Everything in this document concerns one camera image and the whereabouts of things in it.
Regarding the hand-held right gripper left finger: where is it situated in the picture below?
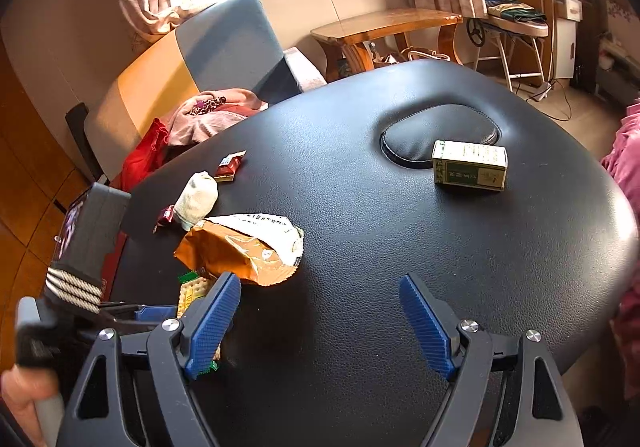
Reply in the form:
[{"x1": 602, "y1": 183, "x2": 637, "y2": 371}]
[{"x1": 56, "y1": 271, "x2": 242, "y2": 447}]

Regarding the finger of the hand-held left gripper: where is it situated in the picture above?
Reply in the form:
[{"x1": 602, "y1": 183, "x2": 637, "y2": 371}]
[{"x1": 100, "y1": 301, "x2": 181, "y2": 334}]

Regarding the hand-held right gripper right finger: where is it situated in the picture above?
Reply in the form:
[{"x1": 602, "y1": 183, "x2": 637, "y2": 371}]
[{"x1": 398, "y1": 273, "x2": 586, "y2": 447}]

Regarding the cracker packet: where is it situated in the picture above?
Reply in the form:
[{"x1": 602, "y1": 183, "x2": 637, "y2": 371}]
[{"x1": 177, "y1": 271, "x2": 223, "y2": 378}]

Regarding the gold and red tin container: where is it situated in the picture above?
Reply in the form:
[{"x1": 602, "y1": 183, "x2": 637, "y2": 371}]
[{"x1": 97, "y1": 232, "x2": 128, "y2": 303}]

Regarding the dark red candy bar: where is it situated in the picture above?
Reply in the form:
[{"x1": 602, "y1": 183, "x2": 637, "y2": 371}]
[{"x1": 152, "y1": 204, "x2": 176, "y2": 234}]

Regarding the orange snack bag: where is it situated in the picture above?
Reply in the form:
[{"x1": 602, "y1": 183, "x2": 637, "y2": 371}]
[{"x1": 174, "y1": 213, "x2": 305, "y2": 288}]

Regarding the pale green sock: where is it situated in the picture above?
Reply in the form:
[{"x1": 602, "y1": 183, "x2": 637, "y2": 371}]
[{"x1": 172, "y1": 170, "x2": 219, "y2": 232}]

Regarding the red candy packet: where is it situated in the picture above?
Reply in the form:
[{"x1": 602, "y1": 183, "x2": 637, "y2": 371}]
[{"x1": 214, "y1": 150, "x2": 247, "y2": 184}]

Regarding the small green cardboard box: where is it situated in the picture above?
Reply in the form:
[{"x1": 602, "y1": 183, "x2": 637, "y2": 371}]
[{"x1": 431, "y1": 139, "x2": 509, "y2": 192}]

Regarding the person's left hand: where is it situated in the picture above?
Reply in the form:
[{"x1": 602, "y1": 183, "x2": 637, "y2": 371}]
[{"x1": 0, "y1": 366, "x2": 61, "y2": 445}]

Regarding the pink cloth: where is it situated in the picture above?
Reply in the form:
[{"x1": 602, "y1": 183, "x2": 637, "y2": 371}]
[{"x1": 162, "y1": 88, "x2": 271, "y2": 148}]

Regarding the dark floral cloth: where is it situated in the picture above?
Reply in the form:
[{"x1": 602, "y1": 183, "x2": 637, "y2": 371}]
[{"x1": 187, "y1": 96, "x2": 228, "y2": 116}]

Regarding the black oval cushion plug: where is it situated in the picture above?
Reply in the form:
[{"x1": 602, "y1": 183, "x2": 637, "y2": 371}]
[{"x1": 379, "y1": 103, "x2": 502, "y2": 171}]

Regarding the grey and orange armchair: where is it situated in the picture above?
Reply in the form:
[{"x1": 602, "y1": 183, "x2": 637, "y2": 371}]
[{"x1": 82, "y1": 0, "x2": 328, "y2": 188}]

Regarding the pink ruffled bedspread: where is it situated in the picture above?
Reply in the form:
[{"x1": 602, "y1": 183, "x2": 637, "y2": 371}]
[{"x1": 600, "y1": 99, "x2": 640, "y2": 408}]

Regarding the white power strip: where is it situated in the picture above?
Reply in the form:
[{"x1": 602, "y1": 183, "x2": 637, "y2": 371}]
[{"x1": 527, "y1": 81, "x2": 555, "y2": 102}]

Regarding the black hand wheel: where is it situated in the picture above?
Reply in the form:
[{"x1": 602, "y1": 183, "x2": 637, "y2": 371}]
[{"x1": 465, "y1": 17, "x2": 487, "y2": 48}]

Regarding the wooden side table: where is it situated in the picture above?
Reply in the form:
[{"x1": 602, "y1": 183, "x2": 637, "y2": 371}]
[{"x1": 310, "y1": 8, "x2": 464, "y2": 75}]

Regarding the white folding chair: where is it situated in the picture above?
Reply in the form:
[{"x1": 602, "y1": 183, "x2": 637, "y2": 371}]
[{"x1": 465, "y1": 0, "x2": 551, "y2": 92}]

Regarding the white cabinet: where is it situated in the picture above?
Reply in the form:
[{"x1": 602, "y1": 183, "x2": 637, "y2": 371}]
[{"x1": 550, "y1": 0, "x2": 586, "y2": 80}]

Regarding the white low shelf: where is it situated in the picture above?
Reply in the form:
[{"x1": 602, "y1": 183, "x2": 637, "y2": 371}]
[{"x1": 595, "y1": 0, "x2": 640, "y2": 105}]

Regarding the green folded cloth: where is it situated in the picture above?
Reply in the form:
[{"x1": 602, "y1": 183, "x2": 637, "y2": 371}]
[{"x1": 487, "y1": 0, "x2": 548, "y2": 25}]

